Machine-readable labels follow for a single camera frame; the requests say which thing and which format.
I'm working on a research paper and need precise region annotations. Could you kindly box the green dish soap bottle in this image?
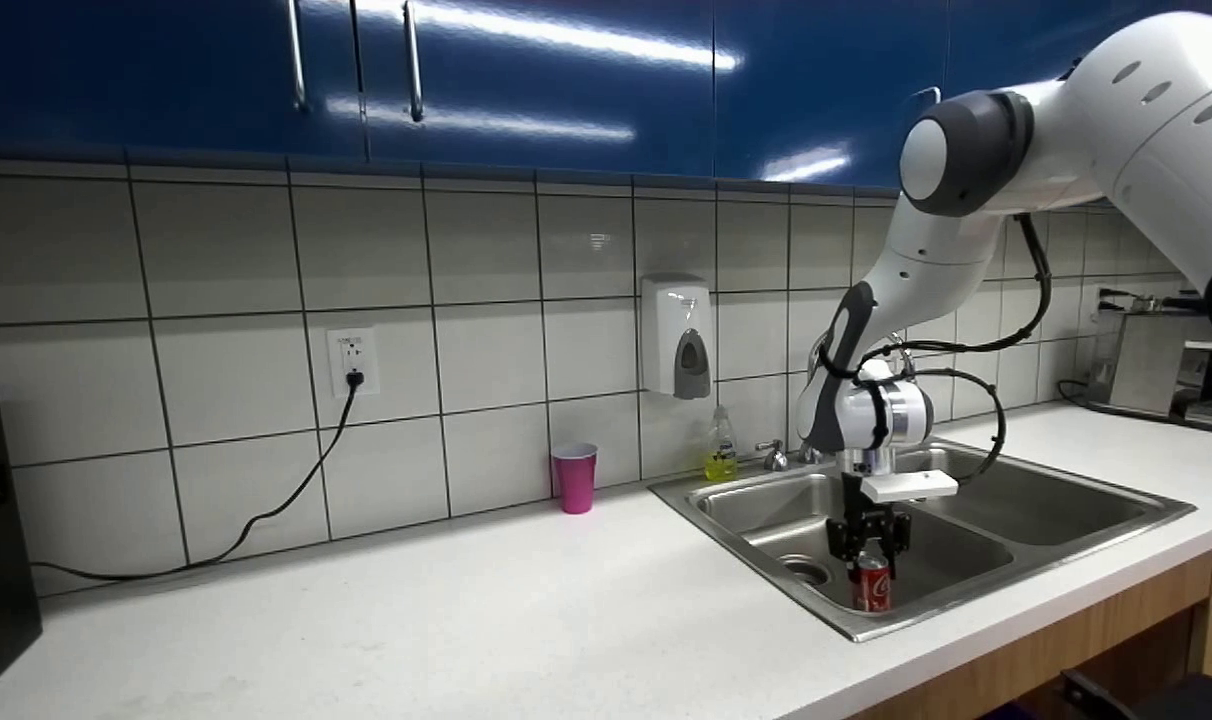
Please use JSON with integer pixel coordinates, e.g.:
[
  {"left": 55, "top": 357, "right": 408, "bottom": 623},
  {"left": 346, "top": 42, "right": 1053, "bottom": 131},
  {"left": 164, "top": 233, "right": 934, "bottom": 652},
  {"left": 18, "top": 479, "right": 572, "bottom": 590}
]
[{"left": 701, "top": 409, "right": 747, "bottom": 486}]

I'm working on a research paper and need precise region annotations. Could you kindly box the black power cord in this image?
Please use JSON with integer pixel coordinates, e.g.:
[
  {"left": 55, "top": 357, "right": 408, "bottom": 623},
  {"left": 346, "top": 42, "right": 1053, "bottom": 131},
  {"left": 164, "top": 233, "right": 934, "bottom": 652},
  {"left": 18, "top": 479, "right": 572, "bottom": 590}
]
[{"left": 24, "top": 369, "right": 372, "bottom": 590}]

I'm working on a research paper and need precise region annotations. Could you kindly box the blue cabinet door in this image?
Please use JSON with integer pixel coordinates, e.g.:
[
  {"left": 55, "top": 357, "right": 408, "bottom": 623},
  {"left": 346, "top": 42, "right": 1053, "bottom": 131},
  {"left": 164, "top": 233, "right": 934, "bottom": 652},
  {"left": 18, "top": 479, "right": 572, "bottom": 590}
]
[
  {"left": 729, "top": 0, "right": 1127, "bottom": 200},
  {"left": 0, "top": 0, "right": 358, "bottom": 168},
  {"left": 346, "top": 0, "right": 744, "bottom": 188}
]

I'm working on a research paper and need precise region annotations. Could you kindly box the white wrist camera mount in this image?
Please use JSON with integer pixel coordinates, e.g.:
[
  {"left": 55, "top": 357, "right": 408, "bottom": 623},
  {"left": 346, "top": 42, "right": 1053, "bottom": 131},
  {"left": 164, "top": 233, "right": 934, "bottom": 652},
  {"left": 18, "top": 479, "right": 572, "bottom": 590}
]
[{"left": 855, "top": 465, "right": 962, "bottom": 508}]

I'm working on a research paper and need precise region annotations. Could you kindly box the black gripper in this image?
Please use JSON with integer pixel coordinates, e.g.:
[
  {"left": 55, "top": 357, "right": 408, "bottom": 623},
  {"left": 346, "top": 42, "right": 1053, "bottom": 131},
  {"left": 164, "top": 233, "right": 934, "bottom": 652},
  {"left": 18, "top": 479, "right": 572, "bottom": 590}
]
[{"left": 818, "top": 469, "right": 915, "bottom": 570}]

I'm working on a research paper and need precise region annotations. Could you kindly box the stainless steel double sink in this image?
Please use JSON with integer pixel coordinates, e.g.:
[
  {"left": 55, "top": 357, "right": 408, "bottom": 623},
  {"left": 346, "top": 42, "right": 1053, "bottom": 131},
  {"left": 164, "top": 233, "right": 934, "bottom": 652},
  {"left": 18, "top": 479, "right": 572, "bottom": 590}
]
[{"left": 647, "top": 440, "right": 1201, "bottom": 647}]

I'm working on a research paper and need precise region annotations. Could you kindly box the silver cabinet door handle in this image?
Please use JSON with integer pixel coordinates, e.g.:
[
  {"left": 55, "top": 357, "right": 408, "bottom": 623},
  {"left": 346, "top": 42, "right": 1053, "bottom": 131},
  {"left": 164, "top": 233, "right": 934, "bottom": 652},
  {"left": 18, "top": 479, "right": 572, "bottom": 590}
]
[
  {"left": 279, "top": 0, "right": 310, "bottom": 116},
  {"left": 398, "top": 0, "right": 428, "bottom": 126}
]

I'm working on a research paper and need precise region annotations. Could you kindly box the white wall power outlet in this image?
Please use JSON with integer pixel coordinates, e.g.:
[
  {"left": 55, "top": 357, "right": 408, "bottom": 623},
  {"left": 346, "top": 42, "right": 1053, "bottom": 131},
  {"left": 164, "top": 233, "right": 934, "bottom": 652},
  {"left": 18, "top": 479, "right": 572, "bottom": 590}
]
[{"left": 323, "top": 323, "right": 385, "bottom": 400}]

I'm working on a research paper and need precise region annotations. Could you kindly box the silver countertop appliance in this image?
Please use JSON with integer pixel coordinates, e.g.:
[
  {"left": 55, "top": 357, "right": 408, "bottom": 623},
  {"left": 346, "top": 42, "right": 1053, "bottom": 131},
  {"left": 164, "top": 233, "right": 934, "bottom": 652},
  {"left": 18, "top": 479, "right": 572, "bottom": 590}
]
[{"left": 1091, "top": 284, "right": 1212, "bottom": 431}]

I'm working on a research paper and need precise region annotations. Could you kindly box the wooden base cabinet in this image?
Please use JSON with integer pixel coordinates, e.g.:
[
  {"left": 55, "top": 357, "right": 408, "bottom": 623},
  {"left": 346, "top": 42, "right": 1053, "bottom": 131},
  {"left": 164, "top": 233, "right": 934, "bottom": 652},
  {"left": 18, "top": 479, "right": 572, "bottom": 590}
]
[{"left": 842, "top": 538, "right": 1212, "bottom": 720}]

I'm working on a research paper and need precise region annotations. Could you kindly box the pink plastic cup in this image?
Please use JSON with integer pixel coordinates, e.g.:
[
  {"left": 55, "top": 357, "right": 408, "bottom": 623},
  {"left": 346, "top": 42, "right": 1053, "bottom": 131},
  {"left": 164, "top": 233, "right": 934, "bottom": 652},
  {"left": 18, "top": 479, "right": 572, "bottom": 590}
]
[{"left": 546, "top": 440, "right": 604, "bottom": 520}]

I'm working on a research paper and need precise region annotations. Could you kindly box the white wall soap dispenser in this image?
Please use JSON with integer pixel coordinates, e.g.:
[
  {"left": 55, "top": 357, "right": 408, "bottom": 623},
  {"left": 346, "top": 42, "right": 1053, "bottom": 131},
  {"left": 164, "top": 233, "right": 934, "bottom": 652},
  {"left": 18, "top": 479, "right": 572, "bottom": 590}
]
[{"left": 636, "top": 275, "right": 720, "bottom": 405}]

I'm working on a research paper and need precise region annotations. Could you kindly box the red soda can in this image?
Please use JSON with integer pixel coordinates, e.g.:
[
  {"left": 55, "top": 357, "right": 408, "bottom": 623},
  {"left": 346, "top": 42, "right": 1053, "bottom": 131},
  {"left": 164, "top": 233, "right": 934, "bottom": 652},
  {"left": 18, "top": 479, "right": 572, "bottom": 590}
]
[{"left": 849, "top": 538, "right": 900, "bottom": 621}]

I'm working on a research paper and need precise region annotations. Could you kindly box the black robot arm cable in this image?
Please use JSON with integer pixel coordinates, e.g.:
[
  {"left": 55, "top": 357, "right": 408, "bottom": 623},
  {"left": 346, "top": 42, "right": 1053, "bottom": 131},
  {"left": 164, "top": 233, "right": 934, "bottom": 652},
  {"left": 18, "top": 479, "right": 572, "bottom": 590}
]
[{"left": 806, "top": 212, "right": 1057, "bottom": 479}]

